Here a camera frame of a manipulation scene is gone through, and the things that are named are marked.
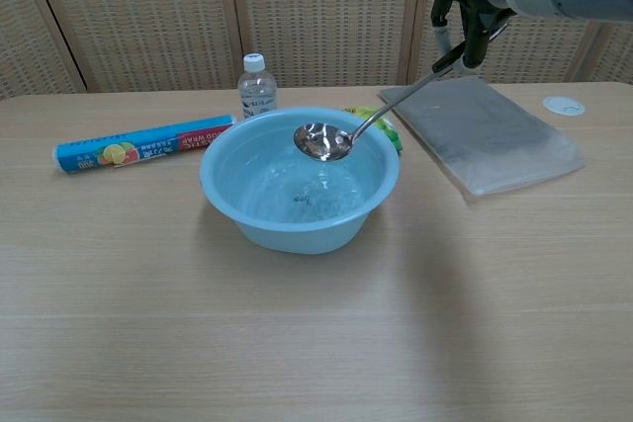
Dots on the stainless steel ladle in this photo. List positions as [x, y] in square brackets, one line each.
[321, 143]

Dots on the clear water bottle white cap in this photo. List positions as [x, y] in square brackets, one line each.
[256, 91]

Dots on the light blue plastic basin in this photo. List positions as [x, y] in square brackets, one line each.
[297, 194]

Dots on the grey cloth in plastic bag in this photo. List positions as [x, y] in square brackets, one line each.
[484, 135]

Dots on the yellow green snack packet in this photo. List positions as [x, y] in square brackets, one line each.
[393, 138]

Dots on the woven wicker folding screen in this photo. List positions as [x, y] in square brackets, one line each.
[198, 17]

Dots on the blue plastic wrap roll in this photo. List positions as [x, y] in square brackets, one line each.
[143, 145]

